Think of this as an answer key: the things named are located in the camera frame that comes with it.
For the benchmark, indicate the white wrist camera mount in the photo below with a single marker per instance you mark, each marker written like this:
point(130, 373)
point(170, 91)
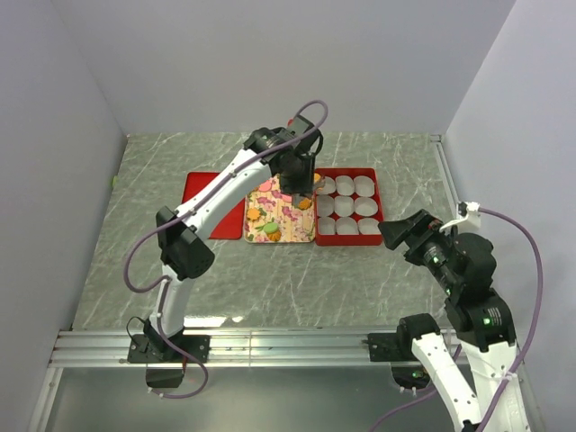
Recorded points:
point(467, 219)

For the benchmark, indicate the orange swirl cookie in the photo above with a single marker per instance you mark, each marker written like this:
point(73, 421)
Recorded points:
point(305, 204)

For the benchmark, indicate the aluminium rail front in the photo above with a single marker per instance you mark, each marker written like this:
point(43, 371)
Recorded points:
point(228, 347)

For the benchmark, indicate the floral tray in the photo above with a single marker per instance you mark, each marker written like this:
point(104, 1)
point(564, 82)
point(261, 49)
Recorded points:
point(297, 226)

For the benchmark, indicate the green macaron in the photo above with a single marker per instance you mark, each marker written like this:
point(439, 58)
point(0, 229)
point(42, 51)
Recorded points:
point(270, 227)

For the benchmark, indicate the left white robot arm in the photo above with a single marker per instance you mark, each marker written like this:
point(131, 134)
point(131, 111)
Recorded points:
point(182, 232)

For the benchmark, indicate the white paper cup middle left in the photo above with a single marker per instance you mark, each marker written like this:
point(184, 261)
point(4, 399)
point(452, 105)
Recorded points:
point(325, 205)

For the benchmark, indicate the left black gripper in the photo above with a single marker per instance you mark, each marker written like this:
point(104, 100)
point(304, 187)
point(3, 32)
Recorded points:
point(304, 186)

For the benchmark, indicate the red box lid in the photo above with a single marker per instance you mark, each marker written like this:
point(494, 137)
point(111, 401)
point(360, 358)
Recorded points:
point(230, 224)

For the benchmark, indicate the white paper cup centre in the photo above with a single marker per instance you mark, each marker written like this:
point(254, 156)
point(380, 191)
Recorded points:
point(344, 206)

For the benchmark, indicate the white paper cup top left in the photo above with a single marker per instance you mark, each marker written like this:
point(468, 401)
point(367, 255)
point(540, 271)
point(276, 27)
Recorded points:
point(328, 188)

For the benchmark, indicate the orange flower cookie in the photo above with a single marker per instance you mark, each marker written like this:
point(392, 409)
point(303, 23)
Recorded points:
point(253, 214)

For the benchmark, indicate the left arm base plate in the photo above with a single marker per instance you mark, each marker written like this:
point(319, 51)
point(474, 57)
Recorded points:
point(143, 350)

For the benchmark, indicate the white paper cup bottom left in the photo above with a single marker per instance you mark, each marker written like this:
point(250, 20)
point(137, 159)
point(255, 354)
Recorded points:
point(326, 226)

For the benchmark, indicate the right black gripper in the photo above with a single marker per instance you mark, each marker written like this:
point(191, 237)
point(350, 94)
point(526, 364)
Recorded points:
point(427, 226)

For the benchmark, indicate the aluminium rail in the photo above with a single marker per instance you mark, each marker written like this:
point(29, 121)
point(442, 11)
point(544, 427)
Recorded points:
point(436, 141)
point(228, 347)

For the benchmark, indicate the red cookie box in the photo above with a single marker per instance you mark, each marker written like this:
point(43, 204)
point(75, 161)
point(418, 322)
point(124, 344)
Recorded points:
point(350, 241)

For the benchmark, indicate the white paper cup middle right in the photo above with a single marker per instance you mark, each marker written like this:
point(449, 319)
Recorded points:
point(366, 206)

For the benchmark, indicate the white paper cup bottom middle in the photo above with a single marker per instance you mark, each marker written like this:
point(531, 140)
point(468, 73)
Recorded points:
point(346, 226)

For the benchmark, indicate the white paper cup top middle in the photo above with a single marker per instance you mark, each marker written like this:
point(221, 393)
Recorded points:
point(345, 185)

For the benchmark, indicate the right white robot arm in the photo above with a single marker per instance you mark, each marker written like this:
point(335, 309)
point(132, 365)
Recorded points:
point(463, 265)

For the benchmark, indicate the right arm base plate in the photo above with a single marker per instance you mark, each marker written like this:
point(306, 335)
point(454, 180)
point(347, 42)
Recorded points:
point(384, 348)

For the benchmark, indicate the aluminium rail right side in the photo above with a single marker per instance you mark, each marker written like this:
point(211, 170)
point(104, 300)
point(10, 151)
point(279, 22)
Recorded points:
point(436, 141)

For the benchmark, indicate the white paper cup top right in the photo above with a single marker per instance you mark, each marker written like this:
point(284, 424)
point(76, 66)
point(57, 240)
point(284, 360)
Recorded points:
point(364, 186)

